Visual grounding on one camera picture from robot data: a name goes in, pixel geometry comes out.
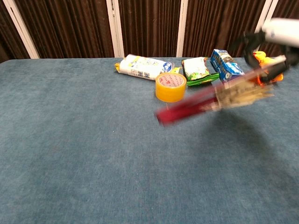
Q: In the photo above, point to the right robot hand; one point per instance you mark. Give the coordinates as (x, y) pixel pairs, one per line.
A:
(253, 40)

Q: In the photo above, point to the red ribbed paper folding fan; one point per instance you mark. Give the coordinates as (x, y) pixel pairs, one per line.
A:
(182, 109)

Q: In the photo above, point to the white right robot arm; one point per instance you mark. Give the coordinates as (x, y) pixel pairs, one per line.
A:
(282, 30)

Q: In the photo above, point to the yellow rubber chicken toy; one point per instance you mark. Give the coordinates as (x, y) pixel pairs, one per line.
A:
(260, 57)

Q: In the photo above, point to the blue carton box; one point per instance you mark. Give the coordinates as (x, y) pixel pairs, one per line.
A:
(222, 63)

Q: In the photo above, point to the green snack bag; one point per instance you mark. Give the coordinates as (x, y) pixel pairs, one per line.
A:
(195, 68)

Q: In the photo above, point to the yellow adhesive tape roll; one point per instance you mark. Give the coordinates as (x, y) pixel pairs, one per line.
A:
(170, 93)

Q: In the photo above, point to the white printed plastic package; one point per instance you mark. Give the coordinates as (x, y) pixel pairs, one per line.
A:
(140, 66)

